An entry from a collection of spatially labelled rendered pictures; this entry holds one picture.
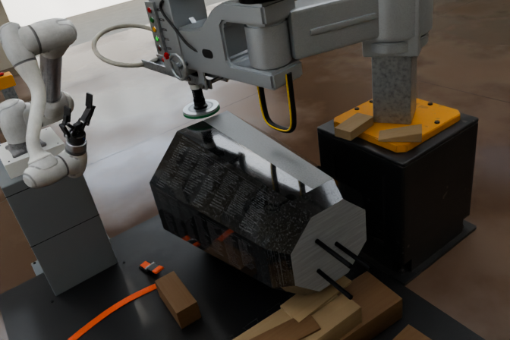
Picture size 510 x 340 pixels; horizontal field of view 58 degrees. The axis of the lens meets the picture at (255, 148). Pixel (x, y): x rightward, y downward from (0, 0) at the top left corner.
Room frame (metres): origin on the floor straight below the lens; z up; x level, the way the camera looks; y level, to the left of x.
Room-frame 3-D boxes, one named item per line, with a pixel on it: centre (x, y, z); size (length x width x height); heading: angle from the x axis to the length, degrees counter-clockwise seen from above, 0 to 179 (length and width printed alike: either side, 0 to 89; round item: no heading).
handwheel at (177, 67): (2.35, 0.29, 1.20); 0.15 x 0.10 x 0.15; 38
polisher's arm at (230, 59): (2.20, 0.04, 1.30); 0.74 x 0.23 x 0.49; 38
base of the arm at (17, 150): (2.35, 1.24, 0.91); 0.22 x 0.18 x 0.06; 35
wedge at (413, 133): (1.94, -0.71, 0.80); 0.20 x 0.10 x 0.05; 68
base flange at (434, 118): (2.17, -0.76, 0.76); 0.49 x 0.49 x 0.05; 31
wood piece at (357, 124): (2.09, -0.52, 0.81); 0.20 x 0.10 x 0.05; 129
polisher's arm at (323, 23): (2.12, -0.57, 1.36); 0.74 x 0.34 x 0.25; 106
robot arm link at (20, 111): (2.37, 1.24, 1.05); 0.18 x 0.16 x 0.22; 130
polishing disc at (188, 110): (2.51, 0.27, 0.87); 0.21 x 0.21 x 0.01
